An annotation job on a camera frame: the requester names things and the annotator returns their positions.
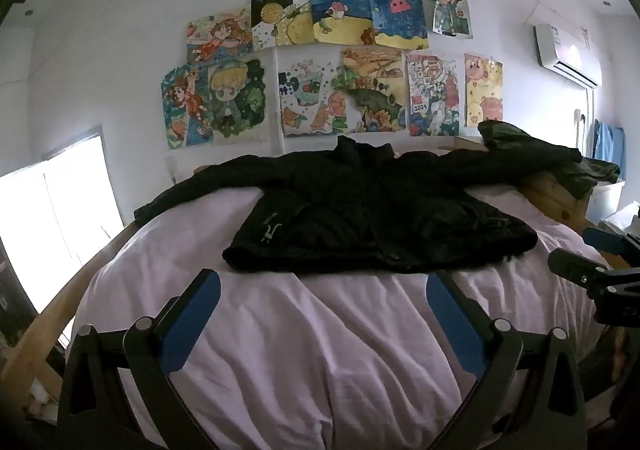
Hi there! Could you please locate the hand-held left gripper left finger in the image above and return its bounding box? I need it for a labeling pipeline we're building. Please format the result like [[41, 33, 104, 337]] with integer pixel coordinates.
[[57, 269, 222, 450]]

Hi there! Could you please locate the blond character drawing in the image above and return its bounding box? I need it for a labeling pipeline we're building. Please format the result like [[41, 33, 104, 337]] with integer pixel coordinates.
[[206, 57, 268, 146]]

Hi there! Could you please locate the landscape with flowers drawing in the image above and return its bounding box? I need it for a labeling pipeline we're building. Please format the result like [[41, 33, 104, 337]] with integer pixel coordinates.
[[341, 47, 407, 134]]

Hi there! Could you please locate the wooden bed frame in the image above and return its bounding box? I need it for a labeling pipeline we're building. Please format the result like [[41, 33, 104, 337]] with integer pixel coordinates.
[[0, 135, 632, 413]]

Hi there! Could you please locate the pink pigs drawing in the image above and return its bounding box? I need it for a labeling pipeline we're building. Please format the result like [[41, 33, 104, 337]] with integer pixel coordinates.
[[463, 53, 504, 128]]

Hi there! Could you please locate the red-haired figure green clothes drawing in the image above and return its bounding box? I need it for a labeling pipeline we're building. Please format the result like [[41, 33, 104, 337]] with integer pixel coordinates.
[[418, 0, 474, 39]]

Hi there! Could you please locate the goldfish and oranges drawing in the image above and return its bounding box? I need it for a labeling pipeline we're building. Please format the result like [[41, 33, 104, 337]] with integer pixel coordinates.
[[277, 56, 349, 138]]

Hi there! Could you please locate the fish on blue drawing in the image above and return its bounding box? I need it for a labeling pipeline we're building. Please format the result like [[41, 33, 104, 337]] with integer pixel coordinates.
[[307, 0, 374, 46]]

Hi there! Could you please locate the pink bed sheet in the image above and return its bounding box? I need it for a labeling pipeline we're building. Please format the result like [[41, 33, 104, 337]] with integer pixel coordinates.
[[65, 182, 611, 450]]

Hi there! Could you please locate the pink jellyfish drawing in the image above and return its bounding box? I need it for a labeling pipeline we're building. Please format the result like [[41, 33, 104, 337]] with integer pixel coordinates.
[[366, 0, 430, 52]]

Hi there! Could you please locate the red-haired girl drawing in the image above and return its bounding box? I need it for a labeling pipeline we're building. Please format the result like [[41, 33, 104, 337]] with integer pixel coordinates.
[[186, 11, 254, 65]]

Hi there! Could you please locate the dragon drawing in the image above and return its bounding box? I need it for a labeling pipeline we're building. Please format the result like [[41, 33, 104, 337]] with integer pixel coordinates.
[[405, 53, 460, 137]]

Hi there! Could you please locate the yellow moon drawing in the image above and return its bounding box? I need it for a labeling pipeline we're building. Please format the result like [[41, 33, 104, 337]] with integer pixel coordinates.
[[250, 0, 316, 51]]

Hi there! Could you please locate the white air conditioner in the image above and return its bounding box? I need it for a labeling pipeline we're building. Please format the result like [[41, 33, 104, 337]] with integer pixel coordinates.
[[533, 23, 601, 90]]

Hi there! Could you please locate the white storage box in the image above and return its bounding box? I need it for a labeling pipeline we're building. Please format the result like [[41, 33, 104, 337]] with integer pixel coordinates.
[[584, 179, 626, 232]]

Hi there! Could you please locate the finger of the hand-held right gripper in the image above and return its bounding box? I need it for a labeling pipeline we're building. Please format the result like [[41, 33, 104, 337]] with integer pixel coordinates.
[[547, 248, 613, 288], [581, 226, 640, 258]]

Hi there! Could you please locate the bright window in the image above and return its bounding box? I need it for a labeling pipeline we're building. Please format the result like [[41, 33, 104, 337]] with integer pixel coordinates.
[[0, 127, 126, 317]]

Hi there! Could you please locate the dark green cloth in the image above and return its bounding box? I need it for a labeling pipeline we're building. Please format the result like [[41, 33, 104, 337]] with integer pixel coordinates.
[[549, 156, 622, 202]]

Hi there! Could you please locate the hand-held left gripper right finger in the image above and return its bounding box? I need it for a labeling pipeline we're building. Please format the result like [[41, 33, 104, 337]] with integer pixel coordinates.
[[426, 270, 586, 450]]

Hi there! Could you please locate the blue cloth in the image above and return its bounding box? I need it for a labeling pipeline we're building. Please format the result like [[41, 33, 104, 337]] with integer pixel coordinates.
[[593, 119, 626, 177]]

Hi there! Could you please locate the black jacket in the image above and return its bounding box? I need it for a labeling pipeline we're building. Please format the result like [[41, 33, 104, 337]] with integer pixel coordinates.
[[134, 120, 583, 275]]

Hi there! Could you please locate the orange-haired mermaid drawing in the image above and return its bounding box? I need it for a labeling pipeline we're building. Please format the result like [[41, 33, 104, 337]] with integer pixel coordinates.
[[160, 65, 215, 151]]

